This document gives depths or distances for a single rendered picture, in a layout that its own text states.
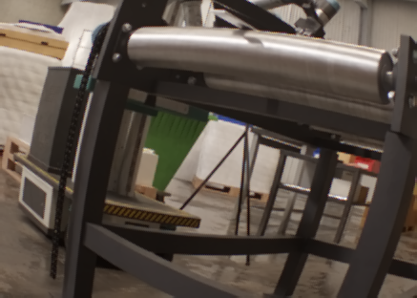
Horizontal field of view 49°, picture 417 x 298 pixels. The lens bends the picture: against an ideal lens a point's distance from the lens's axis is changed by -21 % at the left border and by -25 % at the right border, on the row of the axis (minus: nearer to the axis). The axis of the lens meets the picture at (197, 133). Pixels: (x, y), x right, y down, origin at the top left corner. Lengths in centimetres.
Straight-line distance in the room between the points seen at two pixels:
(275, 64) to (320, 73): 12
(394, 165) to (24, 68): 430
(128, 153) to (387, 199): 186
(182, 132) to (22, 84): 162
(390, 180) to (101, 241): 87
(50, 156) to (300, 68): 170
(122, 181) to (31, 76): 251
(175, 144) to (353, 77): 362
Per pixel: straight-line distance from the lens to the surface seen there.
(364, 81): 100
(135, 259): 137
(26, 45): 501
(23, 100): 494
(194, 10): 232
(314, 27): 200
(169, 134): 449
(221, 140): 866
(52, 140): 257
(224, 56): 123
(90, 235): 154
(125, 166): 262
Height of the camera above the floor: 64
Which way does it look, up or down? 1 degrees up
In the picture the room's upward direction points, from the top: 14 degrees clockwise
